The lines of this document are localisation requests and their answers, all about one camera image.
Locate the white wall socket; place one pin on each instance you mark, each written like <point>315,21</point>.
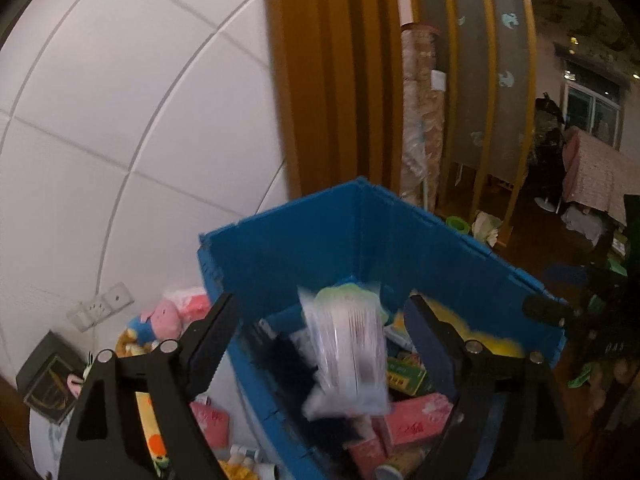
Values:
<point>100,306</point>

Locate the red flat packet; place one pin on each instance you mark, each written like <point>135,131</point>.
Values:
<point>212,422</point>

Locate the window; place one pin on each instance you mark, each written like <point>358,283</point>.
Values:
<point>592,110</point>

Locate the plastic wrapped roll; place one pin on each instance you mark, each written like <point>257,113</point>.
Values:
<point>422,110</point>

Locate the black box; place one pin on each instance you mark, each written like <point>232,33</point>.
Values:
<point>47,380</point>

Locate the pink tissue box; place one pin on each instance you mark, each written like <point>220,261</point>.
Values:
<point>417,420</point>

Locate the clear plastic packet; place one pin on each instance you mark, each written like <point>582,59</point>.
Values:
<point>350,345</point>

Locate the yellow duck plush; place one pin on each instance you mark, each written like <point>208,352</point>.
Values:
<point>150,435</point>

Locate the blue plastic container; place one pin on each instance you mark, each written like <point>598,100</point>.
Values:
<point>320,240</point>

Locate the green cup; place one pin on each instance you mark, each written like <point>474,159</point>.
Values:
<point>456,224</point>

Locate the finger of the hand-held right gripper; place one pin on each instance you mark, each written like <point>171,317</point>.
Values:
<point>547,309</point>

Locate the crumpled white cloth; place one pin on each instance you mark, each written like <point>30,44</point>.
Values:
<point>487,227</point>

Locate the blue plush toy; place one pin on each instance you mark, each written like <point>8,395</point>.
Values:
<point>139,330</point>

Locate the pink pig plush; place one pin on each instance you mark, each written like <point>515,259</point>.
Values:
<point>162,317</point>

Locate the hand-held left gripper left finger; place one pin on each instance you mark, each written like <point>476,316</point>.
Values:
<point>205,355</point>

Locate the table with pink cloth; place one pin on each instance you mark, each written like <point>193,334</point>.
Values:
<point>600,175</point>

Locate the green carton box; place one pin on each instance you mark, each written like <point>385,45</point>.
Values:
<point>406,372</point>

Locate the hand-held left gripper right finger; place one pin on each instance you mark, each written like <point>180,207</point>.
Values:
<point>431,355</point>

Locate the yellow plush toy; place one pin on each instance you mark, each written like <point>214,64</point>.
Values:
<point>480,337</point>

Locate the cylindrical can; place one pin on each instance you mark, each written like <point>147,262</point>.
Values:
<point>400,466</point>

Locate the wooden wall trim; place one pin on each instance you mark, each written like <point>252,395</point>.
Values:
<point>330,70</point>

